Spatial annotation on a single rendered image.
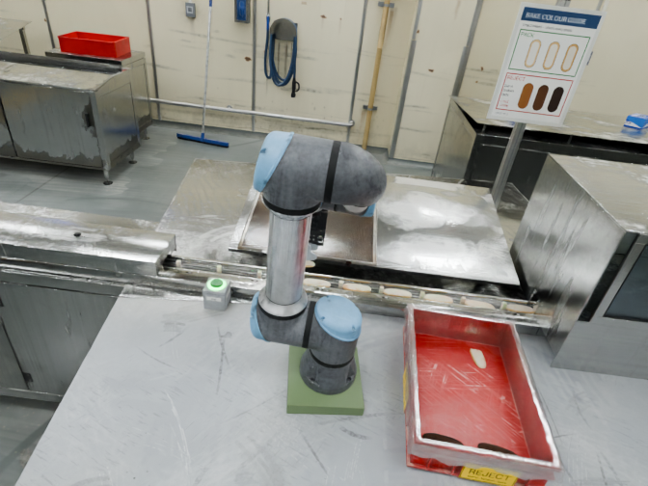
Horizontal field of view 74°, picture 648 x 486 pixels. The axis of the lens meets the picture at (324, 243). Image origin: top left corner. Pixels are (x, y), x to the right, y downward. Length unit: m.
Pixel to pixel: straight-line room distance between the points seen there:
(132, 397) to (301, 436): 0.43
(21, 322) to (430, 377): 1.45
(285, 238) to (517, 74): 1.46
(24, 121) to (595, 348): 4.04
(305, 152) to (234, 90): 4.44
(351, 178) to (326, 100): 4.29
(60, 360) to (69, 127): 2.44
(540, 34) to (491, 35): 3.00
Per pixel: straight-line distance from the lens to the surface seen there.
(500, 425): 1.29
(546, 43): 2.10
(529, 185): 3.32
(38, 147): 4.31
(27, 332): 1.97
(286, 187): 0.78
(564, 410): 1.42
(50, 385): 2.16
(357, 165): 0.77
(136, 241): 1.60
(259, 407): 1.18
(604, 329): 1.46
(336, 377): 1.13
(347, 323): 1.02
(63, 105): 4.03
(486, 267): 1.70
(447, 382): 1.32
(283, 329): 1.03
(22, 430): 2.36
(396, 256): 1.62
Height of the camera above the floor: 1.77
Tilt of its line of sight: 33 degrees down
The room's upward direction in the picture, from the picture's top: 7 degrees clockwise
